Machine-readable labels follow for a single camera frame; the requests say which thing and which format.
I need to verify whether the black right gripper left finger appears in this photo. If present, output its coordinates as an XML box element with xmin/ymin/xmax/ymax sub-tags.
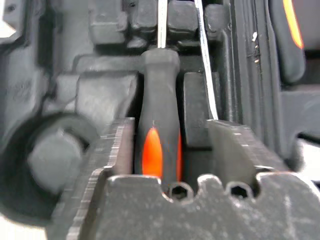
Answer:
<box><xmin>47</xmin><ymin>116</ymin><xmax>136</xmax><ymax>240</ymax></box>

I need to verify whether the black plastic tool case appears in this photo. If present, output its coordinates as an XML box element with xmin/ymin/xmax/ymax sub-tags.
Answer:
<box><xmin>0</xmin><ymin>0</ymin><xmax>320</xmax><ymax>226</ymax></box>

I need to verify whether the black orange tool handle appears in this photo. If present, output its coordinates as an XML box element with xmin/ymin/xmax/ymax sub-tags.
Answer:
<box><xmin>268</xmin><ymin>0</ymin><xmax>307</xmax><ymax>85</ymax></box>

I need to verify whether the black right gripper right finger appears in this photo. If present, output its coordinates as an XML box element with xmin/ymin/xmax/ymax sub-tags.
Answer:
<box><xmin>206</xmin><ymin>119</ymin><xmax>291</xmax><ymax>191</ymax></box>

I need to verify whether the black orange handle screwdriver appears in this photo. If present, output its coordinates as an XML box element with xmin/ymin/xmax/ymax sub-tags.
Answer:
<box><xmin>134</xmin><ymin>0</ymin><xmax>184</xmax><ymax>195</ymax></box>

